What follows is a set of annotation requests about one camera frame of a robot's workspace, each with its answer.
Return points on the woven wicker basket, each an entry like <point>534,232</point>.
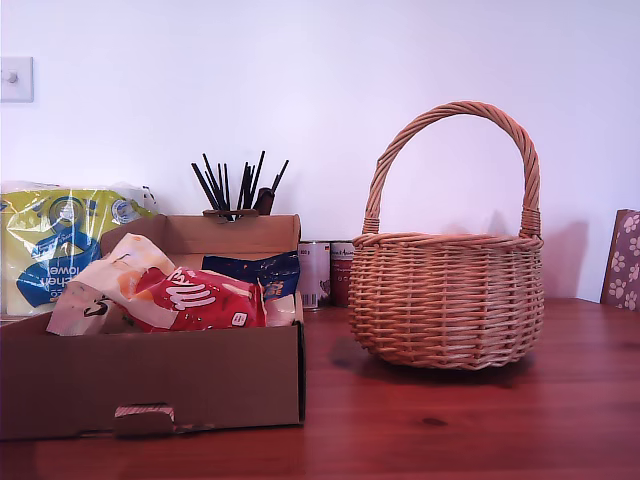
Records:
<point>445,300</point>

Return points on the thin black stick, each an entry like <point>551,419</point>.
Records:
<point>243,182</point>
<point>227,185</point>
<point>204,185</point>
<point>215,180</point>
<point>281,175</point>
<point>257,175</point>

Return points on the long white Galaxy bag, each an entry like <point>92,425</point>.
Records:
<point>282,312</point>

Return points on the brown cardboard box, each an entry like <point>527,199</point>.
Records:
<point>150,370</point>

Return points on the red and white egg bag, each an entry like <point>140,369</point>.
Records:
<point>200,300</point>

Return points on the yellow kitchen towel pack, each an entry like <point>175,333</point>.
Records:
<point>50,240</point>

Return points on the white wall light switch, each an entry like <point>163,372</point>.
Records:
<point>20,85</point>

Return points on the white label tin can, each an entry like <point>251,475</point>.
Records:
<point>314,270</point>

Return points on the paw print patterned box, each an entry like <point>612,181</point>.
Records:
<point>622,260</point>

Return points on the small white Galaxy bag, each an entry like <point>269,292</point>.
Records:
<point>70,315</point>

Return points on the blue Terry's egg bag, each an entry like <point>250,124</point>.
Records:
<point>240,267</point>

